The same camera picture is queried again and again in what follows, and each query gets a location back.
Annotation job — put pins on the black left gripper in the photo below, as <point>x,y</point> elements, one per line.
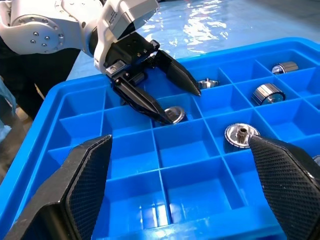
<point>130,55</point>

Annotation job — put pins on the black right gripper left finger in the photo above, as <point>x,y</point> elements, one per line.
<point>62,195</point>

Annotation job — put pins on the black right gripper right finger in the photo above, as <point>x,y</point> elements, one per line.
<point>287,180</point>

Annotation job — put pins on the blue plastic compartment tray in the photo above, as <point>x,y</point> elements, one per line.
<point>185,160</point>

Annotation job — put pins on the flat silver disc part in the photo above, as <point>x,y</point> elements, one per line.
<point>176,113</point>

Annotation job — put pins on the small silver toothed part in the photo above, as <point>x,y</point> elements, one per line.
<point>208,83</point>

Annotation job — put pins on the silver flanged gear part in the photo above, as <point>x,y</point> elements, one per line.
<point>236,140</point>

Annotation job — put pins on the metal roller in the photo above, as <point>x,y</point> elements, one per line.
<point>267,94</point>
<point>285,67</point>

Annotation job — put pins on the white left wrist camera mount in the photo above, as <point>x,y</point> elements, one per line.
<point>117,17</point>

